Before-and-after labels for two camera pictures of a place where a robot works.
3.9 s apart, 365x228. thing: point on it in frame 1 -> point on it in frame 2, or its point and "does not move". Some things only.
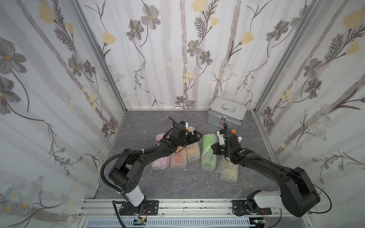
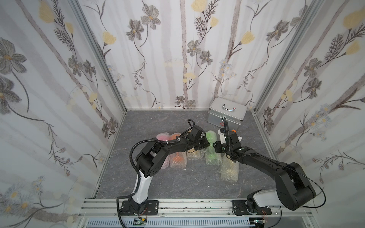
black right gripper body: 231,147 does not move
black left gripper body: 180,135 -> 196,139
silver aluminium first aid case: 222,110 does not move
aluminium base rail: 99,213 does not move
